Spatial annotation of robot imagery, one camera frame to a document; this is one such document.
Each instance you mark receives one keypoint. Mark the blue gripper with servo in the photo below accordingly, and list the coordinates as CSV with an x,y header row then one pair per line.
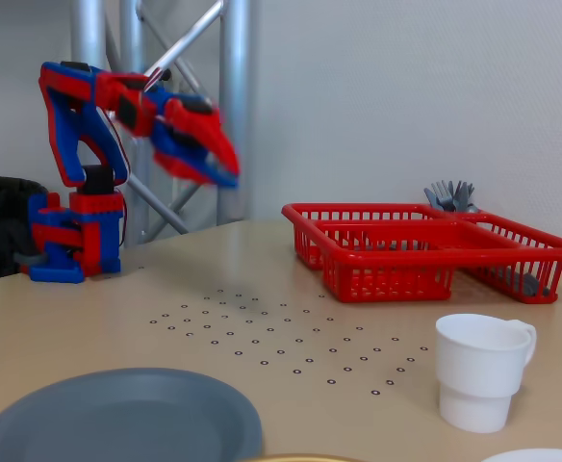
x,y
195,129

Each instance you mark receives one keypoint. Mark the grey plastic plate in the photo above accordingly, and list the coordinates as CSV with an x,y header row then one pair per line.
x,y
117,423

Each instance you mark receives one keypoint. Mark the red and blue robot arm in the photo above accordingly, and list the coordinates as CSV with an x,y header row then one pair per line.
x,y
64,144

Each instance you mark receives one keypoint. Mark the white round plate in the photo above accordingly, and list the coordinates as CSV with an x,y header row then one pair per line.
x,y
541,457

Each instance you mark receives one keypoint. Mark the grey plastic fork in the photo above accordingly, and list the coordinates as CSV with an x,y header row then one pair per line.
x,y
439,199
468,199
454,197

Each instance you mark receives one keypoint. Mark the red plastic dish rack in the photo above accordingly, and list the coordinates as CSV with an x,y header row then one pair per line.
x,y
430,255

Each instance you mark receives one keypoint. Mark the gold plastic pot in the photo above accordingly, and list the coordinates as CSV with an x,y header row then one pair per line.
x,y
300,458

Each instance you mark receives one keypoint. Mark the white plastic cup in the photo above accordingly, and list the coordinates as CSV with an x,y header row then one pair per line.
x,y
478,366

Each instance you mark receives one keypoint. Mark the grey plastic cutlery piece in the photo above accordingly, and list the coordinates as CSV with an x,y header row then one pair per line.
x,y
528,284

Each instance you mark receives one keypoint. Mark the aluminium truss frame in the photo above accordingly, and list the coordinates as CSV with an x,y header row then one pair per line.
x,y
235,96

